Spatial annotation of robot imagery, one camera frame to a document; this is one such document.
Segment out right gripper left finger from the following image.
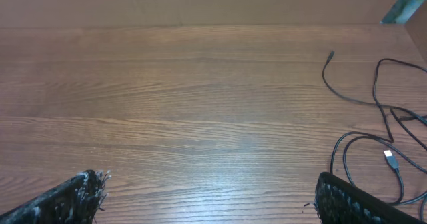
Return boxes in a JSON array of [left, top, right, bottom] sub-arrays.
[[1, 169, 111, 224]]

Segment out black usb cable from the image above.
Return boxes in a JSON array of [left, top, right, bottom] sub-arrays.
[[329, 57, 427, 221], [322, 50, 427, 125]]

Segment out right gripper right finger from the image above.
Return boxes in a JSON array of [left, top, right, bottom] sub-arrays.
[[314, 172, 423, 224]]

